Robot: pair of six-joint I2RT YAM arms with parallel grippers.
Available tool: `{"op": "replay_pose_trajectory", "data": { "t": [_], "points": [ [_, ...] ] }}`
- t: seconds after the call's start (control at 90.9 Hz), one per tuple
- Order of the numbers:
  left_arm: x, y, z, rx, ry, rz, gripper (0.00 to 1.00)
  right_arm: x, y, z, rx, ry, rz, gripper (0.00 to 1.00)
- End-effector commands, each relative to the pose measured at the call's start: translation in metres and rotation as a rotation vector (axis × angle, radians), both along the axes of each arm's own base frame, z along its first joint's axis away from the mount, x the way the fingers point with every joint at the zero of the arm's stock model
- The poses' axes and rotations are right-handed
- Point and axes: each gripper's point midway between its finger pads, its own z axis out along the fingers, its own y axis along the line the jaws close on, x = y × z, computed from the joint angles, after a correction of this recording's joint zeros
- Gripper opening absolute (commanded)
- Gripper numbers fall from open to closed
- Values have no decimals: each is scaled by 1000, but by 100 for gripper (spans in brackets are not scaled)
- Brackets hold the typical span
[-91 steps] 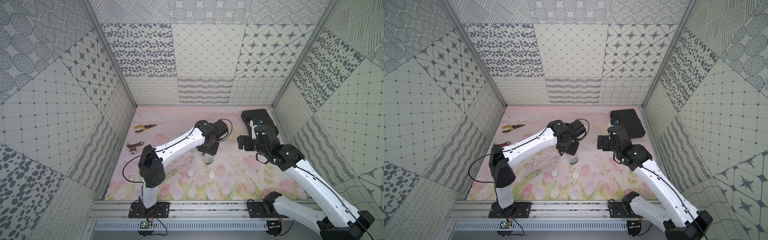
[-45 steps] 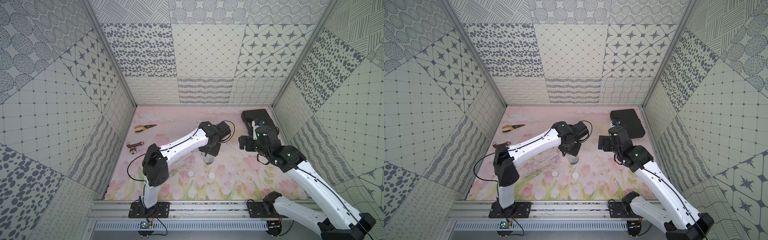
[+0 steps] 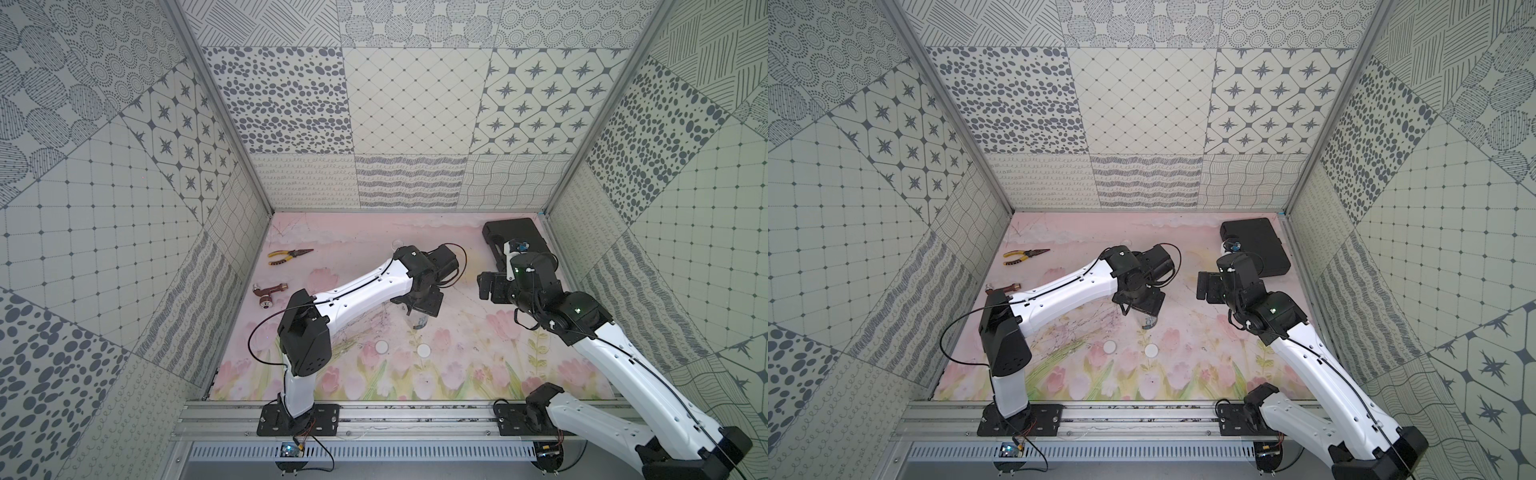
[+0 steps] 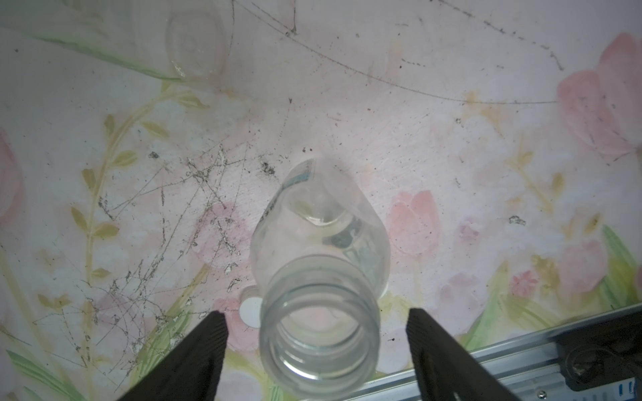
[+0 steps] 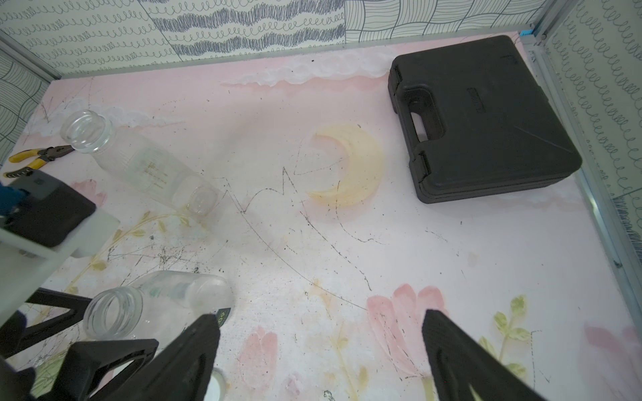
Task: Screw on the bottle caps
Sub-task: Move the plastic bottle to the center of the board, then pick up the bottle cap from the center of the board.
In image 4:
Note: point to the tall clear plastic bottle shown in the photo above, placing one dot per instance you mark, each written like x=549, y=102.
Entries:
x=196, y=40

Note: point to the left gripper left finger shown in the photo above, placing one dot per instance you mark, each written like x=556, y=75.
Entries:
x=192, y=370

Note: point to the floral pink table mat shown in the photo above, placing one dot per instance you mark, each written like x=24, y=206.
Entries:
x=162, y=159

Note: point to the short clear plastic bottle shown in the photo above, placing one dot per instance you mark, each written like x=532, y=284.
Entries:
x=321, y=257

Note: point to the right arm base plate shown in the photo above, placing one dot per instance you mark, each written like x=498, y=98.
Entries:
x=601, y=353

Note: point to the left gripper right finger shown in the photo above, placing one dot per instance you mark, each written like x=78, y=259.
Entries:
x=444, y=369

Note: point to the aluminium mounting rail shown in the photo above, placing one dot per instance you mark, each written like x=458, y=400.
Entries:
x=527, y=366

